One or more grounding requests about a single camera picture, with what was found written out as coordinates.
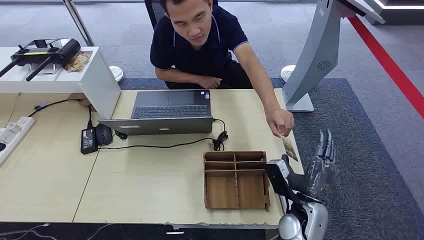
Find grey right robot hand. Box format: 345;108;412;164
283;128;339;204

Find person's right hand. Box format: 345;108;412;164
197;75;223;90

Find person's left hand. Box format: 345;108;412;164
265;109;296;138

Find person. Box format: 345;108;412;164
149;0;296;138

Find white round base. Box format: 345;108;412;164
108;65;125;84
279;64;297;84

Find grey laptop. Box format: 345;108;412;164
97;89;214;136

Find grey kiosk stand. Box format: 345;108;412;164
281;0;387;114

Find black office chair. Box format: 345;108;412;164
144;0;220;90

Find wooden divided tray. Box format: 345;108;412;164
202;150;272;212

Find white desk shelf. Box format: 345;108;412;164
0;46;122;121

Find black computer mouse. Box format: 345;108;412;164
95;123;114;147

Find patterned cards stack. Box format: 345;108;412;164
62;50;94;74

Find black laptop charger brick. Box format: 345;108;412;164
80;127;99;156

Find metal pole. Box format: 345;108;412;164
62;0;96;47

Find black remote controller with antennas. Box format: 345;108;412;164
0;38;82;83

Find clear controller stand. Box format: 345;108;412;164
29;62;58;76

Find white power strip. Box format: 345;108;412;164
0;115;37;168

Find white plug adapter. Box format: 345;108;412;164
0;129;16;145
4;121;23;135

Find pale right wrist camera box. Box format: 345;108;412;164
264;158;301;208

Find black laptop power cable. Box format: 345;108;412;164
98;118;229;152

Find black mains cable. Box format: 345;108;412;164
28;98;94;131

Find white floor cable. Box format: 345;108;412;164
86;223;115;240
0;223;59;240

